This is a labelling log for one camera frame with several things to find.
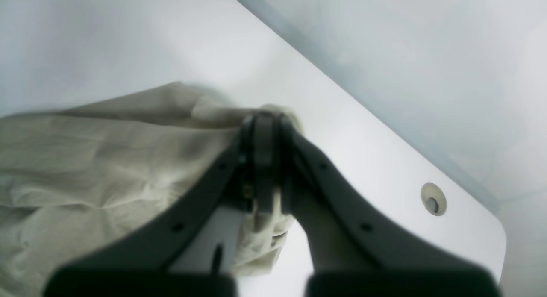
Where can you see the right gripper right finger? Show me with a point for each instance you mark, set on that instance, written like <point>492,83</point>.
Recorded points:
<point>356,250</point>

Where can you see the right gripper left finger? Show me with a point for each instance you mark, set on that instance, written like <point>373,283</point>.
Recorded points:
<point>189,250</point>

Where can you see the beige T-shirt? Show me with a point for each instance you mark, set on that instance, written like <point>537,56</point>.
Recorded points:
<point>77,181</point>

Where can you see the right table cable grommet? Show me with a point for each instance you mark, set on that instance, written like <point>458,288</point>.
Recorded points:
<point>433,199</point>

